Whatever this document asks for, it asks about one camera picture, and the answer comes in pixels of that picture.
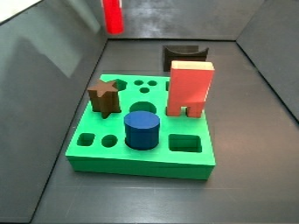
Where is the green shape sorter board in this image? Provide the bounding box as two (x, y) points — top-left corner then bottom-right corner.
(66, 74), (217, 179)

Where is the blue cylinder block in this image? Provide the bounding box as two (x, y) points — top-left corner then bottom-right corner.
(125, 110), (161, 151)

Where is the brown star block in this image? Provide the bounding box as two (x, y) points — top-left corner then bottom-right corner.
(89, 80), (122, 119)

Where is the red arch block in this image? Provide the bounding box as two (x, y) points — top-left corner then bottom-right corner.
(166, 60), (215, 118)

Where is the black curved holder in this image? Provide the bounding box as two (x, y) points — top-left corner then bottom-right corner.
(163, 45), (210, 72)

